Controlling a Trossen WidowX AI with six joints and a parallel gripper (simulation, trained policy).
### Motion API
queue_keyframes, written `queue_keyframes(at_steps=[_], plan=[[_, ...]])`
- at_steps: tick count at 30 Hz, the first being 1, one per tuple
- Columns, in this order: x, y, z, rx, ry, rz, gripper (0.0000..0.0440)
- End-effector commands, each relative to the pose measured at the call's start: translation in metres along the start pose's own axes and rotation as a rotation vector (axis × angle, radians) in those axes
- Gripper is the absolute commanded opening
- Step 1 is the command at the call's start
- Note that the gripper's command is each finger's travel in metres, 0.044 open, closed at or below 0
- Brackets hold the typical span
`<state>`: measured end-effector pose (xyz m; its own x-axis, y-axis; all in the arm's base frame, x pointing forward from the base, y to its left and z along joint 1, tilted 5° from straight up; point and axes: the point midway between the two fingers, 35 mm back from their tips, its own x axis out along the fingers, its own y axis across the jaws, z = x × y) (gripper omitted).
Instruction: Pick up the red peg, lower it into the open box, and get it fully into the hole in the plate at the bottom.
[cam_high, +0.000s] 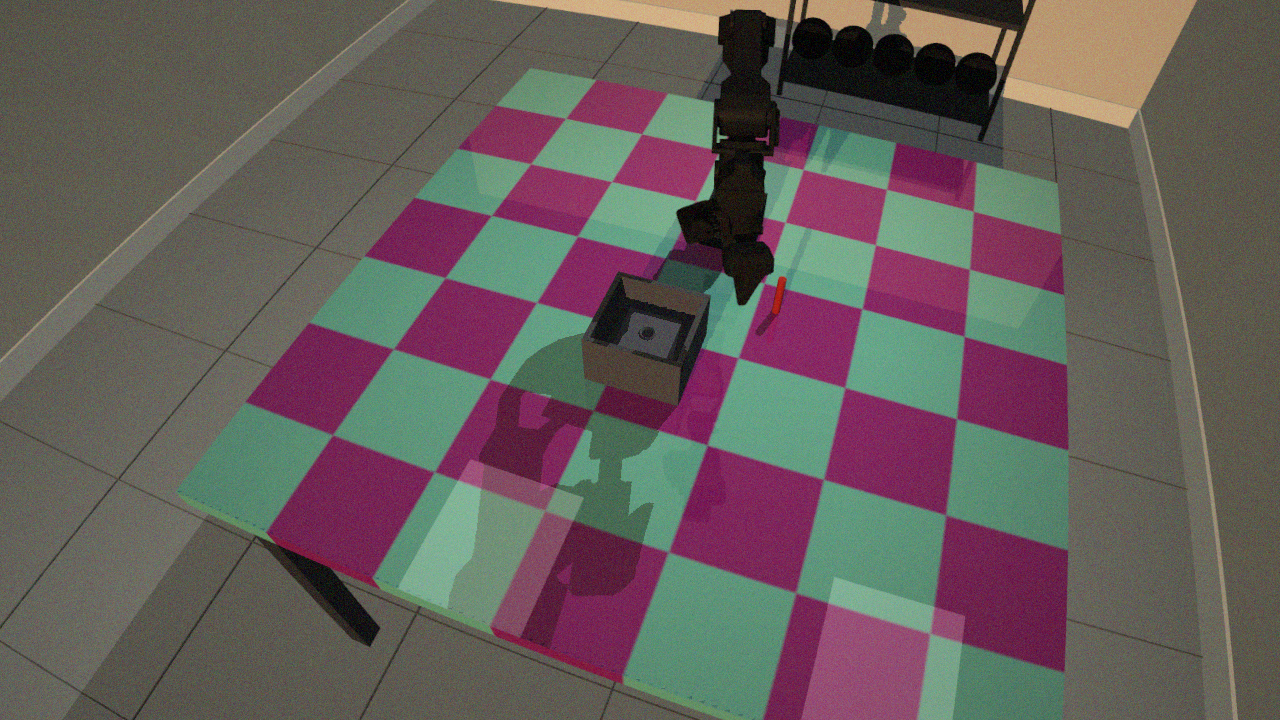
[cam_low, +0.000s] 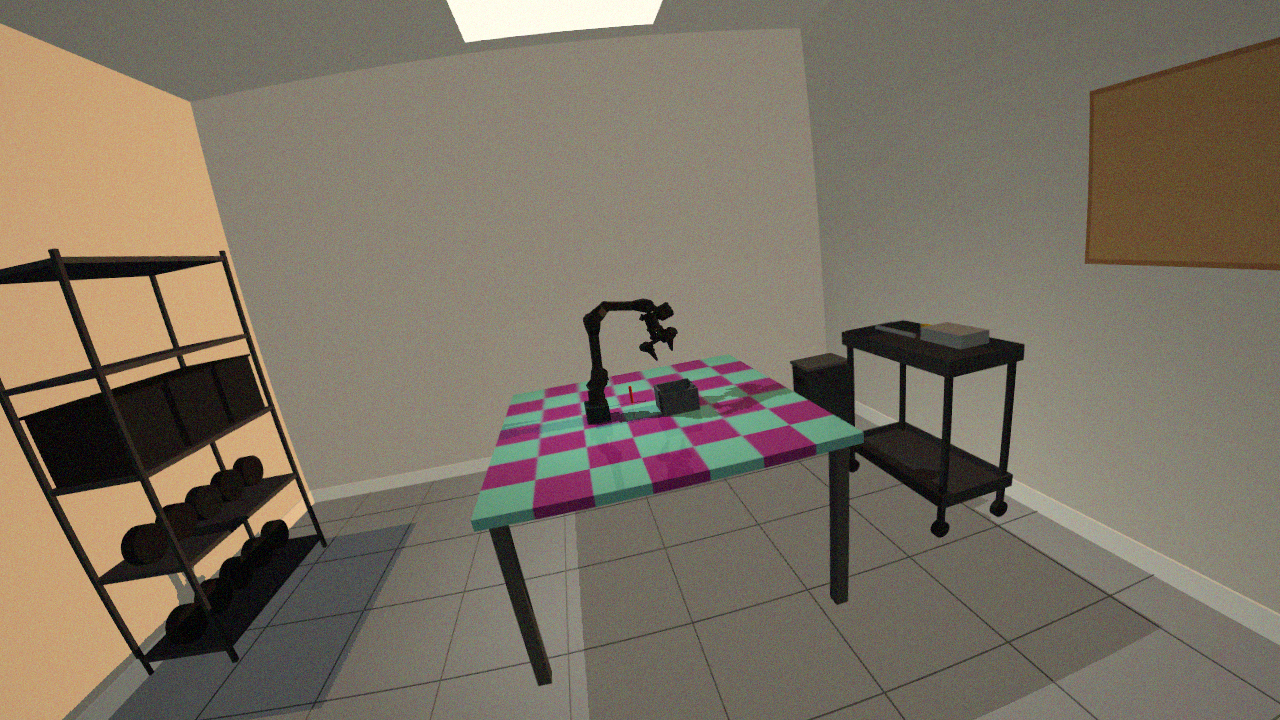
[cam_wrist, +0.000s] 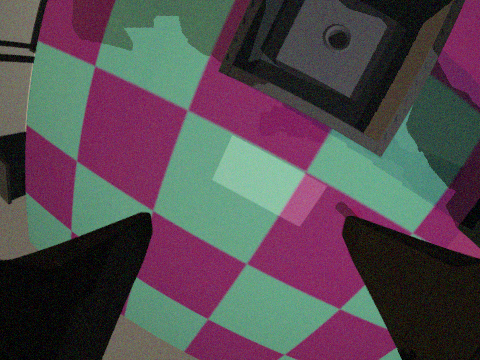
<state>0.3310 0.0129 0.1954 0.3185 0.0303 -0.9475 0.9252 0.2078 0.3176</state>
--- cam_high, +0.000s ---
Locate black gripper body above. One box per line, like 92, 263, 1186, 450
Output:
722, 210, 774, 275

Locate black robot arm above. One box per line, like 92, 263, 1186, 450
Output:
677, 10, 780, 243

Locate red peg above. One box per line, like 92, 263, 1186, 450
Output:
772, 275, 787, 314

